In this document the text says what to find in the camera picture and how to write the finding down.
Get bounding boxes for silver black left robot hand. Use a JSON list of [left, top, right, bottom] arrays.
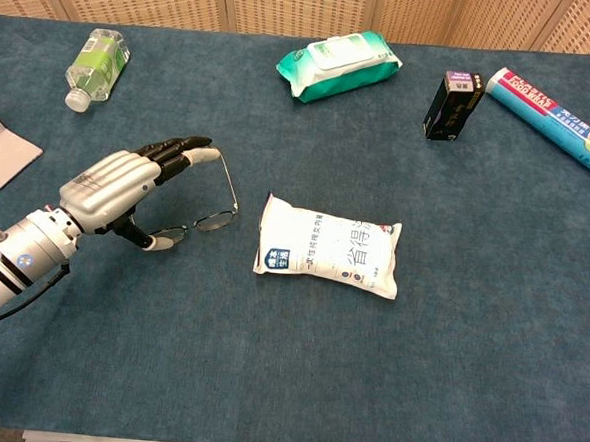
[[54, 127, 220, 256]]

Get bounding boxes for thin black metal eyeglasses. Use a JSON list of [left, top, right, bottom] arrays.
[[147, 144, 244, 252]]

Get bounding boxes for clear bottle with green label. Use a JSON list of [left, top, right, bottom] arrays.
[[62, 26, 133, 117]]

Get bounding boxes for white soft packet blue logo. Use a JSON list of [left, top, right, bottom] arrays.
[[251, 191, 405, 301]]

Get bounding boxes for blue felt table cloth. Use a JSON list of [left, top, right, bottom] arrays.
[[0, 14, 590, 442]]

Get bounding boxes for green wet wipes pack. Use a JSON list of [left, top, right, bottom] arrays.
[[273, 25, 406, 109]]

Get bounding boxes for small black carton box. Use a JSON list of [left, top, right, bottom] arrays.
[[420, 68, 487, 144]]

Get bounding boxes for blue plastic food wrap box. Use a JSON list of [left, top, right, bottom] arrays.
[[479, 65, 590, 189]]

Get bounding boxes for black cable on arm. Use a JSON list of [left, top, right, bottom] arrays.
[[0, 257, 72, 336]]

